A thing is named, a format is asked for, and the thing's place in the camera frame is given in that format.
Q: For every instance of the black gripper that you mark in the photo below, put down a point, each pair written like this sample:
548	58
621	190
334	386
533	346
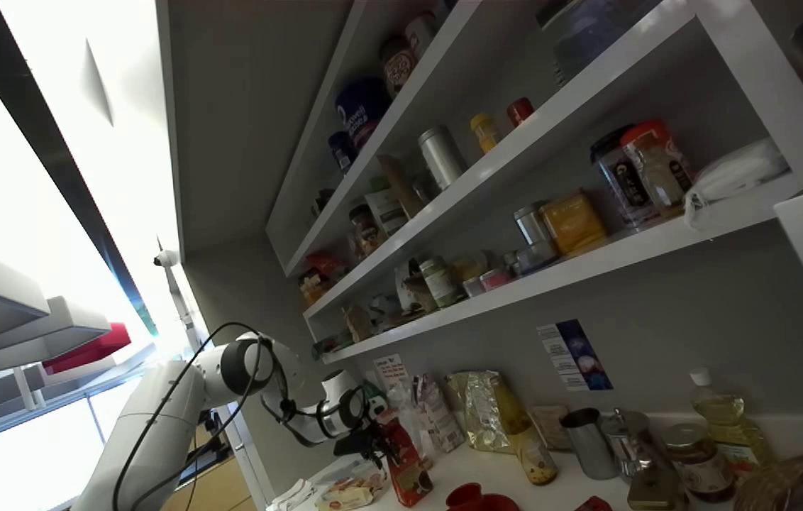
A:
350	417

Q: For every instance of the orange snack packet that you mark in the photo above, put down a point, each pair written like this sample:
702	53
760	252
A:
407	469

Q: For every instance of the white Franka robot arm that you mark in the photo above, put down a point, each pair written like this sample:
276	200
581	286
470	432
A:
154	417

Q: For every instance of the white pink snack packet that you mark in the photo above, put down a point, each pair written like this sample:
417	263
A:
397	378

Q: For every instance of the white patterned packet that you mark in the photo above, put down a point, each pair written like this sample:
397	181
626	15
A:
442	414

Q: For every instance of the small brown packet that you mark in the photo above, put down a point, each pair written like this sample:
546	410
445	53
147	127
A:
548	428

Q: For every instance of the crumpled silver packet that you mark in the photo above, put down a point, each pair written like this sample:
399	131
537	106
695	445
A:
638	456

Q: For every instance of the white soft packet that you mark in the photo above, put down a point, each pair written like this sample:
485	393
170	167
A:
736	174

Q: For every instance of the clear plastic food container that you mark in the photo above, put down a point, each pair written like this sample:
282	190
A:
350	489

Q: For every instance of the gold foil bag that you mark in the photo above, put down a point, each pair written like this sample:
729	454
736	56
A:
487	408

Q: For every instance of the red plate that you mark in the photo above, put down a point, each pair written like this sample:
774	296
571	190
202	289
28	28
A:
480	502

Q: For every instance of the white label jar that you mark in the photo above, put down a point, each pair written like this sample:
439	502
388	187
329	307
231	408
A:
442	283

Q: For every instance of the amber liquid bottle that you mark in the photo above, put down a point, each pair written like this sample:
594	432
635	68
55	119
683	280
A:
537	465

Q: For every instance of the pink label tin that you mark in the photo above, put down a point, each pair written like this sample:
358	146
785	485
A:
492	280

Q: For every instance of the grey lidded jar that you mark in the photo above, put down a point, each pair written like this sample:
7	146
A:
591	445

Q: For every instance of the blue white card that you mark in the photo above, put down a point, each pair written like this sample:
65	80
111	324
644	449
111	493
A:
587	357

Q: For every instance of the brown bag white label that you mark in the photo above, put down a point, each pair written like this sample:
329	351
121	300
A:
384	209

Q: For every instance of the silver lidded jar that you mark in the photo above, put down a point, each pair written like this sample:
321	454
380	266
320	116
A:
533	238

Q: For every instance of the silver white canister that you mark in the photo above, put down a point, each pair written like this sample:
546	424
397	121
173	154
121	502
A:
442	157

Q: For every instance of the yellow gold container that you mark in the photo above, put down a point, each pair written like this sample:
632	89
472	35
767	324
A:
571	225

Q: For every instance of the red flat cushion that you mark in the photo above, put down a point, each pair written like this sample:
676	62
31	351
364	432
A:
90	351

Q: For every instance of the small yellow jar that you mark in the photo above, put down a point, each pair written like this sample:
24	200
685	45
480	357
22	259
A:
487	131

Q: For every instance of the dark blue container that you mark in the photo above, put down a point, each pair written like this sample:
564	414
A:
361	109

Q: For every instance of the dark spread jar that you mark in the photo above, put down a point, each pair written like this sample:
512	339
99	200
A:
702	472

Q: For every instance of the dark coffee box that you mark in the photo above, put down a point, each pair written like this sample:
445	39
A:
621	187

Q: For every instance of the small red jar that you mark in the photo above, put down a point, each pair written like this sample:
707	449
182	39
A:
520	112

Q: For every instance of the yellow oil bottle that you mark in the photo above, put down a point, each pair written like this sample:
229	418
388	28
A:
729	414

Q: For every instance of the brown lidded jar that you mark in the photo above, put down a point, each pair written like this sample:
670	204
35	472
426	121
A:
399	65

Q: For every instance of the white stacked shelving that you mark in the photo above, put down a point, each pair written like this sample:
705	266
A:
5	322

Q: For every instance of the red lid jar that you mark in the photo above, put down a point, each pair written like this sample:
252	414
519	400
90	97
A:
661	167

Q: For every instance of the dark grey container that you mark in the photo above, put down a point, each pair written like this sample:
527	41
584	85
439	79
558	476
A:
600	32

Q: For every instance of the white camera stand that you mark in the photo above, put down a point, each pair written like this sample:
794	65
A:
165	256

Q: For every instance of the white wall shelf unit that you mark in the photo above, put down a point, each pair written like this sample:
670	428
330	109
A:
608	256

